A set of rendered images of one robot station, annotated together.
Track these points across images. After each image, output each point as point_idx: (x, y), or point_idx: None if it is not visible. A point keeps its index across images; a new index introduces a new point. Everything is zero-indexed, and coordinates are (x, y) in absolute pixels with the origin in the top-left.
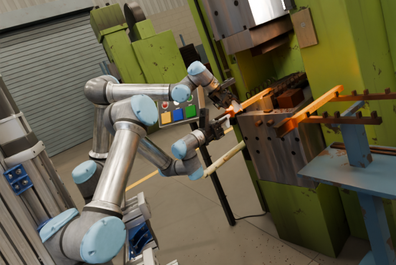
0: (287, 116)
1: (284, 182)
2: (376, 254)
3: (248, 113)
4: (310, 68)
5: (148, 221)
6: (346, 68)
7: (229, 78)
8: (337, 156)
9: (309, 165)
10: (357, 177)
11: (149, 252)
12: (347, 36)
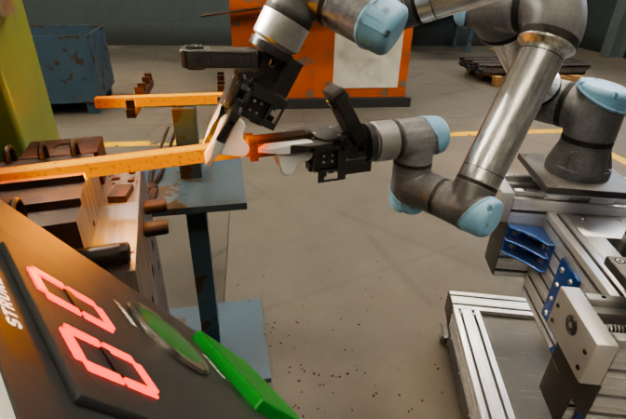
0: (142, 172)
1: None
2: (214, 288)
3: (114, 242)
4: (12, 83)
5: (575, 377)
6: (37, 81)
7: (193, 44)
8: (182, 191)
9: (217, 202)
10: (224, 167)
11: (503, 187)
12: (23, 11)
